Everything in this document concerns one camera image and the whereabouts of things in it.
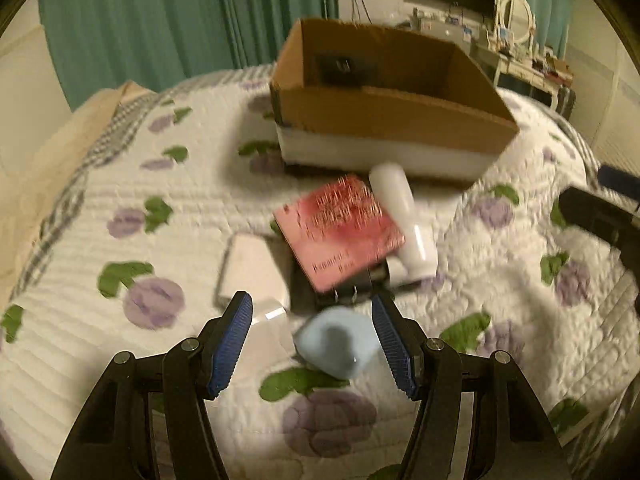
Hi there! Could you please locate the beige pillow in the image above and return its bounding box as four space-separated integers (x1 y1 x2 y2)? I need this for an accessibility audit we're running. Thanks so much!
1 81 152 304

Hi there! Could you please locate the light blue case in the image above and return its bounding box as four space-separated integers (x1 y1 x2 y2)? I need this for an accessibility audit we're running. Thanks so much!
293 307 381 379

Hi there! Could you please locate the brown cardboard box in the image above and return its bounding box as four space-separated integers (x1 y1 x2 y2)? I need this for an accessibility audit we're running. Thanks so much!
270 18 518 182

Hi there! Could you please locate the white oval vanity mirror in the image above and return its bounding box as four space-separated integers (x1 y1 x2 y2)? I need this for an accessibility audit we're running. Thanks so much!
497 0 536 47

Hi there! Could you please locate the white plastic bottle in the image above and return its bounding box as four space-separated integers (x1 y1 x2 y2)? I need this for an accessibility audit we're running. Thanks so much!
369 162 438 287

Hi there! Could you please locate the tall white power adapter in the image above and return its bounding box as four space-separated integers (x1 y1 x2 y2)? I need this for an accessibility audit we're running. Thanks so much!
217 233 293 309

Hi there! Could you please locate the red embossed notebook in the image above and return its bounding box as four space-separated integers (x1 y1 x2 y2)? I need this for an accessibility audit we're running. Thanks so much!
273 174 405 292

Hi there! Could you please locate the square white charger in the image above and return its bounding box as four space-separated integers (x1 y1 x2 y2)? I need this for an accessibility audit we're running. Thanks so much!
247 299 293 360

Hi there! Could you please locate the black power adapter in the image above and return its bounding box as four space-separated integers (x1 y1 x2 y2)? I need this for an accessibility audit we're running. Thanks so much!
314 260 390 309

